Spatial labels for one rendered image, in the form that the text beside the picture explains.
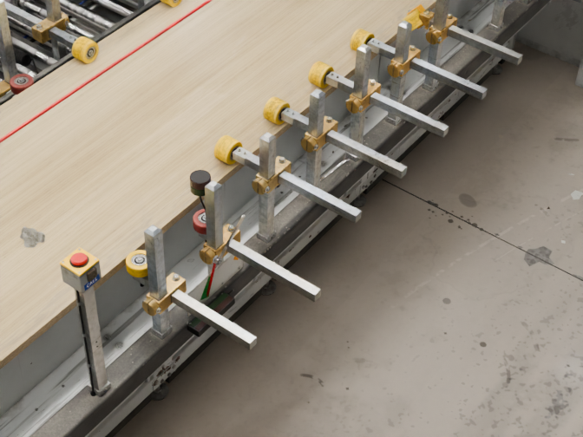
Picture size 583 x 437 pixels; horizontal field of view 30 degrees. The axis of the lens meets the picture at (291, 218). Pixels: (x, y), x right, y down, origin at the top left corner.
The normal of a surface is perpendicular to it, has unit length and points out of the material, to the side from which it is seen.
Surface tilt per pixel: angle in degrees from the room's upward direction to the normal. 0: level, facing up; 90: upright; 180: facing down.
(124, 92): 0
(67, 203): 0
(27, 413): 0
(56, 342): 90
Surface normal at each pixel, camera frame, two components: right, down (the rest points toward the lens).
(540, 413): 0.03, -0.71
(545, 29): -0.60, 0.55
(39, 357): 0.80, 0.43
